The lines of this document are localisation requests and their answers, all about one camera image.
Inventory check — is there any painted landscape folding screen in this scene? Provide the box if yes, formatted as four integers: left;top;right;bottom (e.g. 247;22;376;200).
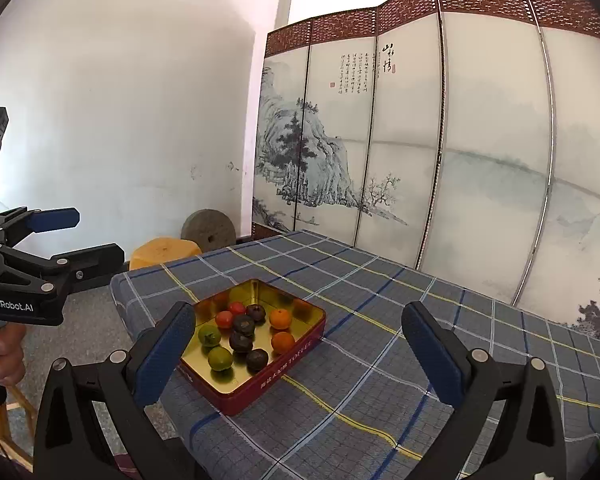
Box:
252;0;600;366

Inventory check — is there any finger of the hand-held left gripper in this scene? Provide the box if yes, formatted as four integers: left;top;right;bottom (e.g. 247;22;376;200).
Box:
0;206;81;249
0;242;126;295

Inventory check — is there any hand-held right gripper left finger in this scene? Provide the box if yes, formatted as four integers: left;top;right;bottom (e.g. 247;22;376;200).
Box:
32;301;197;480

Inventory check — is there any grey checked tablecloth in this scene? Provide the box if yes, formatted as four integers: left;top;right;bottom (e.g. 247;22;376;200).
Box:
110;230;600;480

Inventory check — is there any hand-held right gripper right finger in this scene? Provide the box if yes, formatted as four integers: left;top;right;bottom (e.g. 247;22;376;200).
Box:
401;301;567;480

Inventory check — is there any yellow round stool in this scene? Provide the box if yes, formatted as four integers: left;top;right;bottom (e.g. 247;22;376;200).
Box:
129;238;202;272

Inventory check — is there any round grey millstone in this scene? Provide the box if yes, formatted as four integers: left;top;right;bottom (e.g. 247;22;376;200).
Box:
181;209;237;253

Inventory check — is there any wooden chair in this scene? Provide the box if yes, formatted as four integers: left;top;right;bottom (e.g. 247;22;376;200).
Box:
0;385;37;472

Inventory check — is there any person's left hand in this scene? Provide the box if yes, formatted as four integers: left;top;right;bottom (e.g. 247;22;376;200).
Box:
0;322;27;388

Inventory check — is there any gold tin box red outside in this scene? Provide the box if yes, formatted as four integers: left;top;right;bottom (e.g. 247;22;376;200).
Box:
177;278;327;417

